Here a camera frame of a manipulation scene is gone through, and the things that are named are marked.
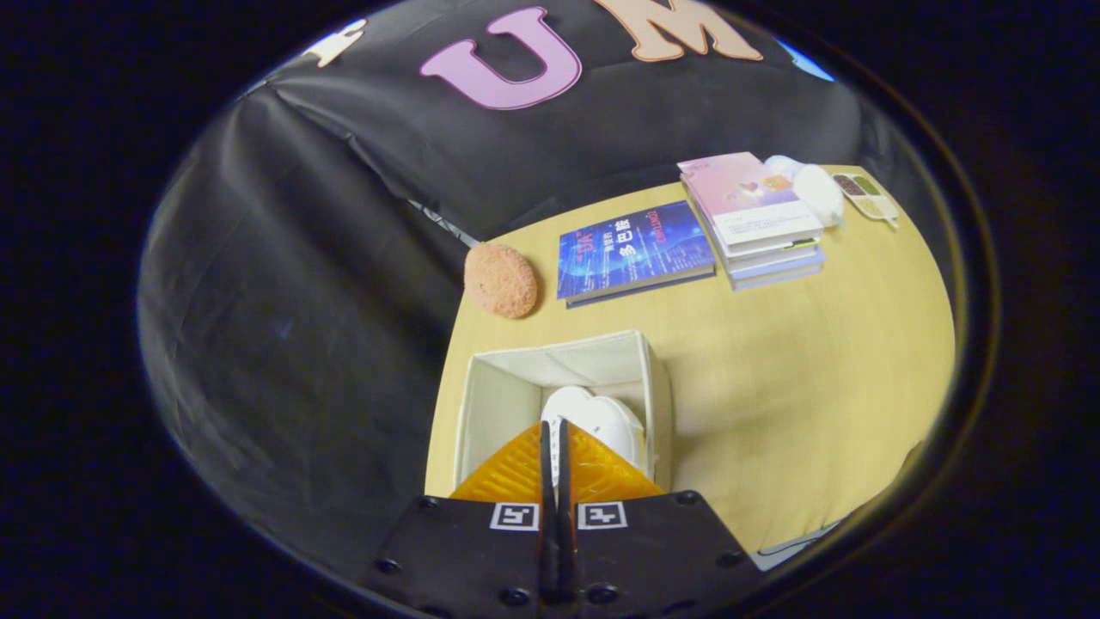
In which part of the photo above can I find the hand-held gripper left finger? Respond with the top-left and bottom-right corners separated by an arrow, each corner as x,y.
364,420 -> 562,616

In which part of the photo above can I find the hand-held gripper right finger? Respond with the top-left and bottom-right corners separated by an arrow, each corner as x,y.
559,419 -> 762,616

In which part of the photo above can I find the beige fabric storage box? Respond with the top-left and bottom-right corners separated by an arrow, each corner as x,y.
453,329 -> 675,499

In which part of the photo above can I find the lavender cover book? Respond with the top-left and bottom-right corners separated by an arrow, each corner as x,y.
729,258 -> 828,292

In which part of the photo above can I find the blue cover book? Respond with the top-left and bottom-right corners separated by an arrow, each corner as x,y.
557,200 -> 717,309

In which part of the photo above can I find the white spine book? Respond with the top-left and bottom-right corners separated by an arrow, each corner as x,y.
715,241 -> 828,274

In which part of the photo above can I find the pink cover book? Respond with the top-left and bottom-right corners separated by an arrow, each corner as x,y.
677,152 -> 824,254

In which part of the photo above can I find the white plush toy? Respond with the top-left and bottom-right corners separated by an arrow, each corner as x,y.
763,155 -> 847,229

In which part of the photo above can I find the compartment snack tray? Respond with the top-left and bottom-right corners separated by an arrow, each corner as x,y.
832,172 -> 901,229

